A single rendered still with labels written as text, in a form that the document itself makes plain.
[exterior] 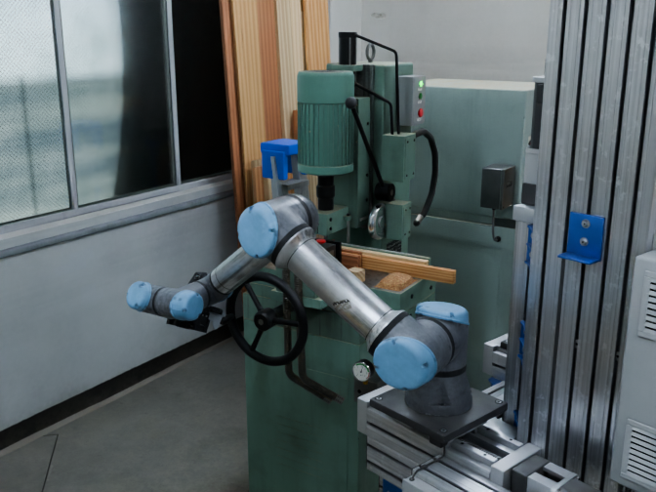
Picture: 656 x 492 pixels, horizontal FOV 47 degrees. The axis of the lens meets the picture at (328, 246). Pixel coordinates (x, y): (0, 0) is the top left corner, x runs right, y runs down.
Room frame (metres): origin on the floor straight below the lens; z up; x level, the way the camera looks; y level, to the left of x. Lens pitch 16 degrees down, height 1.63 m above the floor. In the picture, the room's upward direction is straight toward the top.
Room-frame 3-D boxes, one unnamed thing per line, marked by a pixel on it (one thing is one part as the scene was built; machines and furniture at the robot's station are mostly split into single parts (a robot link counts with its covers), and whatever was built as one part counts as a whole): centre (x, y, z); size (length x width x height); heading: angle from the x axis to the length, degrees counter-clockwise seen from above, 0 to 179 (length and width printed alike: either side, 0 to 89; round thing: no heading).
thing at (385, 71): (2.62, -0.14, 1.16); 0.22 x 0.22 x 0.72; 59
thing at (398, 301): (2.25, 0.02, 0.87); 0.61 x 0.30 x 0.06; 59
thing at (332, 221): (2.38, 0.00, 1.03); 0.14 x 0.07 x 0.09; 149
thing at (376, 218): (2.41, -0.17, 1.02); 0.12 x 0.03 x 0.12; 149
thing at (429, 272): (2.29, -0.12, 0.92); 0.59 x 0.02 x 0.04; 59
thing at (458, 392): (1.55, -0.25, 0.87); 0.15 x 0.15 x 0.10
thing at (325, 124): (2.36, 0.01, 1.35); 0.18 x 0.18 x 0.31
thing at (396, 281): (2.14, -0.20, 0.91); 0.12 x 0.09 x 0.03; 149
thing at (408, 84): (2.57, -0.28, 1.40); 0.10 x 0.06 x 0.16; 149
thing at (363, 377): (2.05, -0.11, 0.65); 0.06 x 0.04 x 0.08; 59
